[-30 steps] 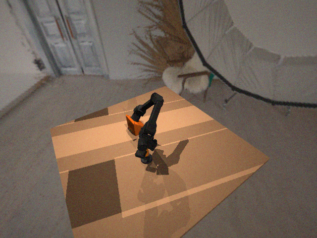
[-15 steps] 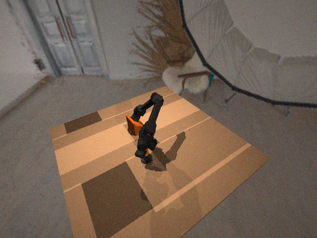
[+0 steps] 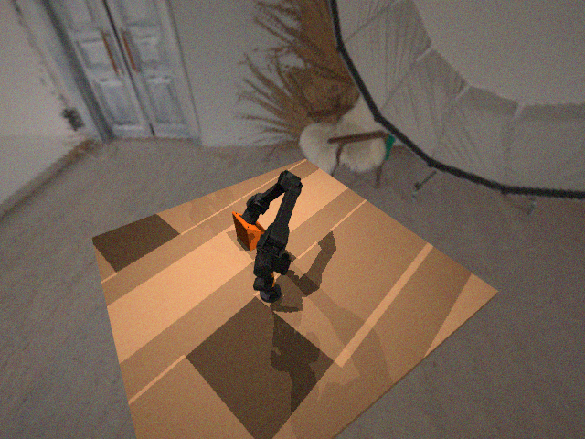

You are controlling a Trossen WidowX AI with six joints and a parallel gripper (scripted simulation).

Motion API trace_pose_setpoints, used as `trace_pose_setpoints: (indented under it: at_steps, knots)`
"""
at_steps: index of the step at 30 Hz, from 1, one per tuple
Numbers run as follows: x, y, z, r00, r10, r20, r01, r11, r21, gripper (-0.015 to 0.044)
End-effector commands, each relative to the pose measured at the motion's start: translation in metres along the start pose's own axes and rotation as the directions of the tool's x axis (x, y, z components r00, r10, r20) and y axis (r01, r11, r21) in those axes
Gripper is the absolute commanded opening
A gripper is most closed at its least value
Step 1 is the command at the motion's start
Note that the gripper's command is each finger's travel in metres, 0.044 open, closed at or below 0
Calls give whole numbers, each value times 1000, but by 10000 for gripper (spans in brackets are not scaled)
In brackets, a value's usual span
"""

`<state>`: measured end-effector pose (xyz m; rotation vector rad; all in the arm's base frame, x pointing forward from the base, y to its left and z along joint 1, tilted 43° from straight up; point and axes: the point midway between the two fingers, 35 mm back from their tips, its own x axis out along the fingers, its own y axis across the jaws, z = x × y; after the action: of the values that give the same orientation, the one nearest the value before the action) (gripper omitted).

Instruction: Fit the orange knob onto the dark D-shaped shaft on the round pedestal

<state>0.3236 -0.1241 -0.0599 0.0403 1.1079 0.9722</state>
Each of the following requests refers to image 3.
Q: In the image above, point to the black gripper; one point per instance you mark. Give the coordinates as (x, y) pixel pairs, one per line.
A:
(264, 284)

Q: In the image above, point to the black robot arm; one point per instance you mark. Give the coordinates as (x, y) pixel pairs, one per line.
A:
(278, 232)

